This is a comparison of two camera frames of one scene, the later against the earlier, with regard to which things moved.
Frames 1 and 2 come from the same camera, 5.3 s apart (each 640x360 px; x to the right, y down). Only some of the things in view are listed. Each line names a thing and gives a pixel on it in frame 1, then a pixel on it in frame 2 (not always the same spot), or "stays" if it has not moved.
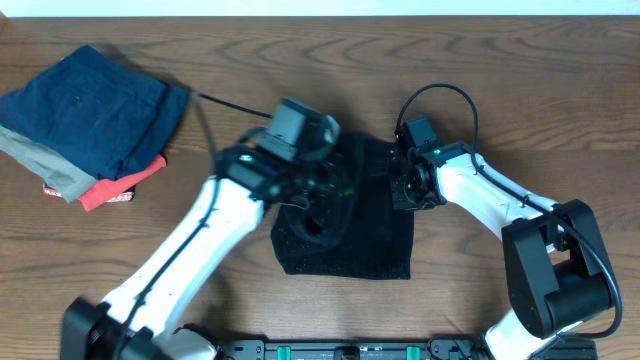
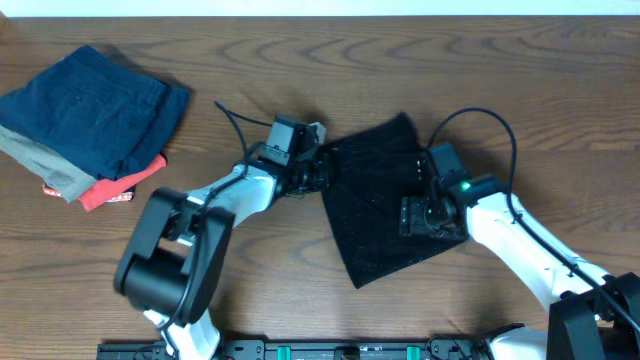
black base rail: x=441 y=349 stays
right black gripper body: x=405 y=196 to x=422 y=218
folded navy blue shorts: x=102 y=116 stays
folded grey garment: x=68 y=182 stays
